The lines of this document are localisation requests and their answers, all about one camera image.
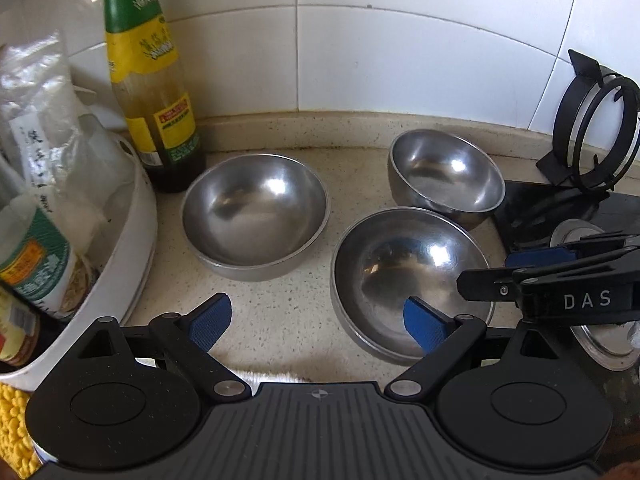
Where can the steel bowl front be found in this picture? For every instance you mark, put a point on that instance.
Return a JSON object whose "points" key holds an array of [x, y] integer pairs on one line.
{"points": [[394, 254]]}

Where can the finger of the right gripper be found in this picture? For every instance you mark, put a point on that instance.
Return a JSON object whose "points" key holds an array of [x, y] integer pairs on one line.
{"points": [[494, 284], [588, 246]]}

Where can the steel bowl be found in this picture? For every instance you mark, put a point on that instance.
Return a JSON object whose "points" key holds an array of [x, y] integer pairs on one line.
{"points": [[444, 173], [394, 254], [255, 217]]}

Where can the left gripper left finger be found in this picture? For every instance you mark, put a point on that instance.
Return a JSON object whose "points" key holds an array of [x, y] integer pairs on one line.
{"points": [[186, 341]]}

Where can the steel bowl back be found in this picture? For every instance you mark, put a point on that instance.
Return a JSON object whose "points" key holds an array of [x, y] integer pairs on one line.
{"points": [[444, 173]]}

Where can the white rotating condiment rack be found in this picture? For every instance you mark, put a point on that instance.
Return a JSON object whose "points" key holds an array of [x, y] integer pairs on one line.
{"points": [[121, 257]]}

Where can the green yellow label oil bottle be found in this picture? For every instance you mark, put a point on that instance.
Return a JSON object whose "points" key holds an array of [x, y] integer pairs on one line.
{"points": [[148, 84]]}

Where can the yellow chenille mat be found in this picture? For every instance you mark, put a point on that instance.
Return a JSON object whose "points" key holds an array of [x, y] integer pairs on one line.
{"points": [[18, 457]]}

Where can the purple cap sauce bottle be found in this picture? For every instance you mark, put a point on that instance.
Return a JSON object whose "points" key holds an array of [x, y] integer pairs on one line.
{"points": [[37, 260]]}

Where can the red label vinegar bottle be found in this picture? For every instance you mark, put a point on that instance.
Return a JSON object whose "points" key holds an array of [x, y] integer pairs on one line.
{"points": [[25, 334]]}

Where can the black glass stove top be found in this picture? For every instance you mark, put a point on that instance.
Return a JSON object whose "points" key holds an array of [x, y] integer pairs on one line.
{"points": [[526, 220]]}

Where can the clear plastic bag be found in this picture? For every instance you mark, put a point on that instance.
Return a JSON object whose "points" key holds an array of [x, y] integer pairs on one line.
{"points": [[71, 165]]}

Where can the white terry towel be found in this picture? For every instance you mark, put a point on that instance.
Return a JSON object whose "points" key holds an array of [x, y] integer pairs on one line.
{"points": [[256, 377]]}

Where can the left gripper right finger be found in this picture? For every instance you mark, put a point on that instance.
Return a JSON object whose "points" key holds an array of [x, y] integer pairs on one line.
{"points": [[451, 346]]}

